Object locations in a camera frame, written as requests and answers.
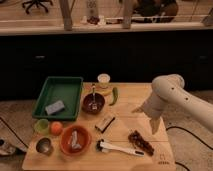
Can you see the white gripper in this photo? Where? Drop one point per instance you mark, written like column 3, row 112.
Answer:
column 153, row 107

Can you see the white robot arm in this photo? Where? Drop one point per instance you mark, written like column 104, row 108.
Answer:
column 170, row 89

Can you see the green chili pepper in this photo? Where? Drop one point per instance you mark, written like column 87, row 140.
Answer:
column 115, row 96

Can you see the metal fork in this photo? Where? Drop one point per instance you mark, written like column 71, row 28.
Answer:
column 94, row 104

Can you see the dark brown bowl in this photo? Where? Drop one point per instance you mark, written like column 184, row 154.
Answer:
column 87, row 103

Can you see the orange bowl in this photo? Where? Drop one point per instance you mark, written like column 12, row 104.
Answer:
column 84, row 139

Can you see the clear plastic wrapper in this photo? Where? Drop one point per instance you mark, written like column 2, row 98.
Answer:
column 74, row 141

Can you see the green plastic tray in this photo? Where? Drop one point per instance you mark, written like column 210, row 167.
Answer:
column 55, row 88

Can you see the orange fruit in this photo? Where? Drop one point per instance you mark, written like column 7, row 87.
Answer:
column 56, row 128

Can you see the grey blue sponge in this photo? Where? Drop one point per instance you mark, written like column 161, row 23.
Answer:
column 54, row 107

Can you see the green plastic cup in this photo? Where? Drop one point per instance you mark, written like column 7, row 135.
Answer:
column 42, row 126

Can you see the small metal cup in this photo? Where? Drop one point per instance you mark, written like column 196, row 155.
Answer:
column 44, row 146

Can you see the office chair base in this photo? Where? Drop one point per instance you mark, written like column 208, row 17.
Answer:
column 28, row 4

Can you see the white handled brush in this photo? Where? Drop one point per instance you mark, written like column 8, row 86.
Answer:
column 105, row 147

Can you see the wooden post right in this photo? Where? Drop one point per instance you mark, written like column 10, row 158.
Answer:
column 127, row 13

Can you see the wooden post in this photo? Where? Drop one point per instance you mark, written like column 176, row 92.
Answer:
column 66, row 14
column 127, row 13

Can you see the wooden post left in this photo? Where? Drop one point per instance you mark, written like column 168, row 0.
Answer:
column 66, row 14

